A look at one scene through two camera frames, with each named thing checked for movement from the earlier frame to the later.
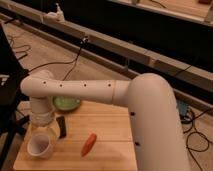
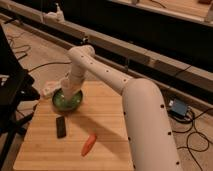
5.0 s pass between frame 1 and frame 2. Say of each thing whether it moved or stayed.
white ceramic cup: moved
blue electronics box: stayed
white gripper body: moved
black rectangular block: stayed
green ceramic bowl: stayed
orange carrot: stayed
